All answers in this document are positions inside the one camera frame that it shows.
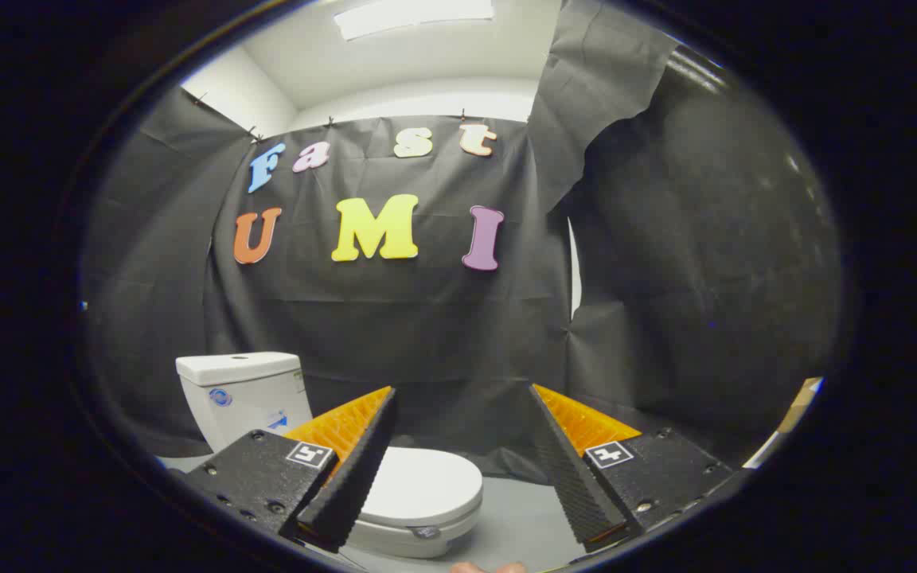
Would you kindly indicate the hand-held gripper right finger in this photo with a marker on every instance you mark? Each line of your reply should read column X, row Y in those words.
column 574, row 477

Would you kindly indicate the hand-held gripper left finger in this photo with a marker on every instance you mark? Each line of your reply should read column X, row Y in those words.
column 351, row 477

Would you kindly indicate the white toilet bowl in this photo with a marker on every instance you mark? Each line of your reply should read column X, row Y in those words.
column 395, row 547

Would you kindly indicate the white toilet tank cover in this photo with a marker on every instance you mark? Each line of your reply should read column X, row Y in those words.
column 236, row 366

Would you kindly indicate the black backdrop cloth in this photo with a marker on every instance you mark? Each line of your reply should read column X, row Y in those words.
column 427, row 334

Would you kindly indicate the brown cardboard piece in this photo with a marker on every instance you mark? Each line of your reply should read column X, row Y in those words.
column 799, row 404

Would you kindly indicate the ceiling light panel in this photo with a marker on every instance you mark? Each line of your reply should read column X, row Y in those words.
column 415, row 14

